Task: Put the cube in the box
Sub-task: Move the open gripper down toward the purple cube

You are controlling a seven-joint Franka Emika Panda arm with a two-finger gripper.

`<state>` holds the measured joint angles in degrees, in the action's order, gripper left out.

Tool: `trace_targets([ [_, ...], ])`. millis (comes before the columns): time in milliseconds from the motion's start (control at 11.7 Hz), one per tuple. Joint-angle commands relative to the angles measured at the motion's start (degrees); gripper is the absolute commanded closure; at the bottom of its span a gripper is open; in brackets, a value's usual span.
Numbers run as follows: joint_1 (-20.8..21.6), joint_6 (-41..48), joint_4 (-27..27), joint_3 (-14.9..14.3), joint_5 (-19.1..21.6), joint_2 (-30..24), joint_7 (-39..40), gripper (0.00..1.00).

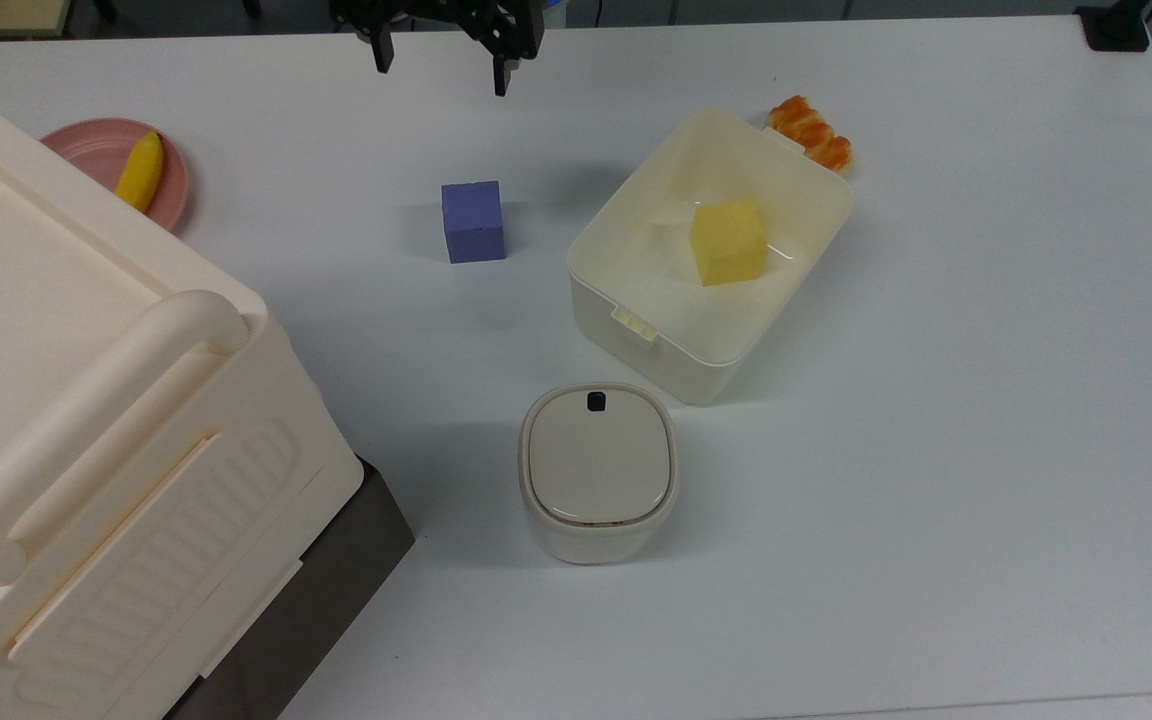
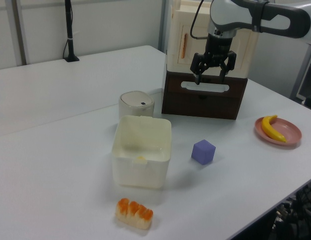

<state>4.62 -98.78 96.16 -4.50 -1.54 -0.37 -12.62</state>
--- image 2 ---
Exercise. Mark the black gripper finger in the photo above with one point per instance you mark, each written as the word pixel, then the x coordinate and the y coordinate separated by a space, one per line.
pixel 197 66
pixel 230 62

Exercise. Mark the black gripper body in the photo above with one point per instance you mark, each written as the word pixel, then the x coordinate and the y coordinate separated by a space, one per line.
pixel 218 50

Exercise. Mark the purple cube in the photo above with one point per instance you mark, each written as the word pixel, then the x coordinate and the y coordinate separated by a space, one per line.
pixel 202 152

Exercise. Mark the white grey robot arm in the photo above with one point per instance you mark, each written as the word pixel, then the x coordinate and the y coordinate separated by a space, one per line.
pixel 270 17

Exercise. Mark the cream plastic storage box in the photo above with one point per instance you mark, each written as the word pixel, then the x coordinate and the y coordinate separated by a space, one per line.
pixel 245 50

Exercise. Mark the white open plastic box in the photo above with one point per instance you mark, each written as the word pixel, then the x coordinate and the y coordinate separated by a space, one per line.
pixel 140 172

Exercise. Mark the dark brown drawer cabinet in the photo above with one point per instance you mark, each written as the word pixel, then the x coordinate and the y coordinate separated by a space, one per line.
pixel 202 106

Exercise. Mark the small beige trash can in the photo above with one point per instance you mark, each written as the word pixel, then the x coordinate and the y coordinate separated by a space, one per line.
pixel 135 106

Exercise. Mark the yellow banana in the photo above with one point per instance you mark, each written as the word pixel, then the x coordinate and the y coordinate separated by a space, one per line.
pixel 268 128

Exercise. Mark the pink plate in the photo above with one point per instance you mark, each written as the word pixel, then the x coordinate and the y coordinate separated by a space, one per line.
pixel 288 130

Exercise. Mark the black pole stand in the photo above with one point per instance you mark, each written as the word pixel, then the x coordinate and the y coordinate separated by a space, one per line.
pixel 69 25

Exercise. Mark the black office chair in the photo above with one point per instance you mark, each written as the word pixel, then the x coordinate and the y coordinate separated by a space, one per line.
pixel 303 207

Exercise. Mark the bread with orange topping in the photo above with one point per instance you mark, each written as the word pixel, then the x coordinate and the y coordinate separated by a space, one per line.
pixel 132 215

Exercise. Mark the grey metal frame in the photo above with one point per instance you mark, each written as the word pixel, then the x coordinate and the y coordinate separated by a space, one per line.
pixel 304 70

